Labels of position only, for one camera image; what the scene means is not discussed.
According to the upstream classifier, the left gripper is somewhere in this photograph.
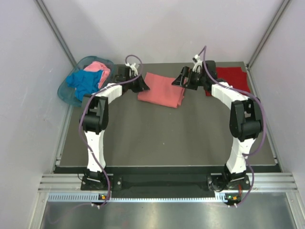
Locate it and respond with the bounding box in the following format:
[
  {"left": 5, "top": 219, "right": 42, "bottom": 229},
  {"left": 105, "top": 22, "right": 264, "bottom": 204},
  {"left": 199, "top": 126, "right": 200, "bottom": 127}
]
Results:
[{"left": 125, "top": 73, "right": 149, "bottom": 93}]

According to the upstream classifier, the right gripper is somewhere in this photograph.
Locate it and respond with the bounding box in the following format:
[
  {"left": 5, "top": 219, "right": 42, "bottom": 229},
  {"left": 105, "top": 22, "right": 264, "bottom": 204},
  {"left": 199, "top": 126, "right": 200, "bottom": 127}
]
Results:
[{"left": 172, "top": 67, "right": 207, "bottom": 91}]

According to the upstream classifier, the salmon pink t-shirt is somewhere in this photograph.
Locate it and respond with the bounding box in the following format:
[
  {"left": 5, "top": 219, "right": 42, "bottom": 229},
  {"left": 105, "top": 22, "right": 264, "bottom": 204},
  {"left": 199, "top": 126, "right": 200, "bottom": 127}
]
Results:
[{"left": 138, "top": 73, "right": 184, "bottom": 108}]

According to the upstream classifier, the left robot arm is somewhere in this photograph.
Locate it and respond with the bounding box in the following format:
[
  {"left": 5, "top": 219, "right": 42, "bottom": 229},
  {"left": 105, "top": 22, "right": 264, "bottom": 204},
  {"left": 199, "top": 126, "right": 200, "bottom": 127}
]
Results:
[{"left": 79, "top": 63, "right": 150, "bottom": 190}]

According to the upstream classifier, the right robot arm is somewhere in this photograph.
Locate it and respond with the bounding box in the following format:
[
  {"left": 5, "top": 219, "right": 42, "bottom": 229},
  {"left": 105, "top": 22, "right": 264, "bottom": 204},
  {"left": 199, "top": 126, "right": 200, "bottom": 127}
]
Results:
[{"left": 172, "top": 55, "right": 264, "bottom": 192}]

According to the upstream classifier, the folded red t-shirt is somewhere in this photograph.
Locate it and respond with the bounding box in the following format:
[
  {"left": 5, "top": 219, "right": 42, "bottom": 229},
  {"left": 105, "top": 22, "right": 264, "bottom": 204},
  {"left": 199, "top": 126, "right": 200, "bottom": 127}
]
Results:
[{"left": 215, "top": 67, "right": 250, "bottom": 93}]

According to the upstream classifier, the light pink t-shirt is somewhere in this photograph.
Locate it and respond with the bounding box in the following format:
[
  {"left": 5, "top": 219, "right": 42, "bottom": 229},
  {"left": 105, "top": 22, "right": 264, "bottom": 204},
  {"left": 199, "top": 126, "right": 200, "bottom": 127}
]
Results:
[{"left": 84, "top": 61, "right": 111, "bottom": 89}]

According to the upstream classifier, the blue t-shirt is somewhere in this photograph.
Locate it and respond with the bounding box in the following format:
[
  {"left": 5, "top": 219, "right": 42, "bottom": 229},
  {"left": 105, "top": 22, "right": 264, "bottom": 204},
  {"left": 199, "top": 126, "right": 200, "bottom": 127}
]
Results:
[{"left": 66, "top": 70, "right": 102, "bottom": 101}]

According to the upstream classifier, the teal plastic basket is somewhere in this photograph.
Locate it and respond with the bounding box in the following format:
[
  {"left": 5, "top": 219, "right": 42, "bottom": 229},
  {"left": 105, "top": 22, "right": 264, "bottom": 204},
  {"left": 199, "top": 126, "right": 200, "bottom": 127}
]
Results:
[{"left": 57, "top": 56, "right": 116, "bottom": 107}]

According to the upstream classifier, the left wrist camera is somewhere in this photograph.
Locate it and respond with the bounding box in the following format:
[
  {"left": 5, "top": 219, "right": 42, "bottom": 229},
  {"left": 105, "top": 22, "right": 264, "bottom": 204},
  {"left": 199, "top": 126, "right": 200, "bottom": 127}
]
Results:
[{"left": 114, "top": 63, "right": 138, "bottom": 83}]

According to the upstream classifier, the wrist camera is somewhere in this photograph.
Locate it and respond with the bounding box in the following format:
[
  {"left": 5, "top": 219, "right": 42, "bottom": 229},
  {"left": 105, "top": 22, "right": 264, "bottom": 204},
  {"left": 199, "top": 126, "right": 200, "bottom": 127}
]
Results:
[
  {"left": 192, "top": 54, "right": 216, "bottom": 75},
  {"left": 114, "top": 63, "right": 138, "bottom": 83}
]

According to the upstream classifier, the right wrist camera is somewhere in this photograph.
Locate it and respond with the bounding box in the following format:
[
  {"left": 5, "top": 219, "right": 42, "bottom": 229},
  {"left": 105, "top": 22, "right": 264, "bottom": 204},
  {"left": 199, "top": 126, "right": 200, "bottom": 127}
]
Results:
[{"left": 192, "top": 54, "right": 216, "bottom": 75}]

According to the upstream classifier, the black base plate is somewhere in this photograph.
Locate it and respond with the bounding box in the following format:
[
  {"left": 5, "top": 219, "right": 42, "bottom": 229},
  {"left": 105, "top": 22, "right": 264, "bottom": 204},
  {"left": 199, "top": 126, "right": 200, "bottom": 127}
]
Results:
[{"left": 81, "top": 166, "right": 282, "bottom": 198}]

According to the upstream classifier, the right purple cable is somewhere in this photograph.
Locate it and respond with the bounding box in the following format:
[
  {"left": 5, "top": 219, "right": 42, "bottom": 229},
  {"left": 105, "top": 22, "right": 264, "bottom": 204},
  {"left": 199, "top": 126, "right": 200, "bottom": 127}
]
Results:
[{"left": 197, "top": 45, "right": 267, "bottom": 208}]

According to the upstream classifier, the purple cable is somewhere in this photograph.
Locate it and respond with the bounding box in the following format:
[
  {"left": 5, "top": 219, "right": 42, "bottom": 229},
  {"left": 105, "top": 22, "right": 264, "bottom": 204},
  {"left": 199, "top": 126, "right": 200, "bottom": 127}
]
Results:
[
  {"left": 197, "top": 45, "right": 267, "bottom": 208},
  {"left": 78, "top": 54, "right": 143, "bottom": 207}
]

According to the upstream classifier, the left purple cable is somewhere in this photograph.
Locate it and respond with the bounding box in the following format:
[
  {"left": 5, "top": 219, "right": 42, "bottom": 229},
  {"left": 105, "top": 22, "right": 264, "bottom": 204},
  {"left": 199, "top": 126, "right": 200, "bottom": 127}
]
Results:
[{"left": 78, "top": 54, "right": 143, "bottom": 207}]

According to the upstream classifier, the right aluminium corner post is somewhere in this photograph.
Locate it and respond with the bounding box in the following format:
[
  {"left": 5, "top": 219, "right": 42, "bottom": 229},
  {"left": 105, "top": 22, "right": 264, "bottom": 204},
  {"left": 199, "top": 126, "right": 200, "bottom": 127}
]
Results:
[{"left": 246, "top": 0, "right": 292, "bottom": 70}]

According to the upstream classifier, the aluminium corner post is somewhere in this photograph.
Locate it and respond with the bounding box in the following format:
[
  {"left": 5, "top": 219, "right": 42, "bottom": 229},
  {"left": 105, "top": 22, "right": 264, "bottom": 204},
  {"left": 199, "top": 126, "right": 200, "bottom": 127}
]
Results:
[
  {"left": 34, "top": 0, "right": 77, "bottom": 67},
  {"left": 246, "top": 0, "right": 292, "bottom": 70}
]

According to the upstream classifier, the left aluminium corner post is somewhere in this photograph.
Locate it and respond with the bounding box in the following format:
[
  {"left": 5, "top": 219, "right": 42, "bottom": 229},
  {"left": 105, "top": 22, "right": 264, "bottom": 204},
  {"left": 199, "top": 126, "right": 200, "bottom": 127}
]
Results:
[{"left": 34, "top": 0, "right": 77, "bottom": 67}]

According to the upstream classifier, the slotted cable duct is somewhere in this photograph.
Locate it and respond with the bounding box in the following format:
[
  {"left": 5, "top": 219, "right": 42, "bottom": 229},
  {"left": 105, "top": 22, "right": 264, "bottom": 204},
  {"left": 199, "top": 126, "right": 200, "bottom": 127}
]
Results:
[{"left": 47, "top": 191, "right": 237, "bottom": 204}]

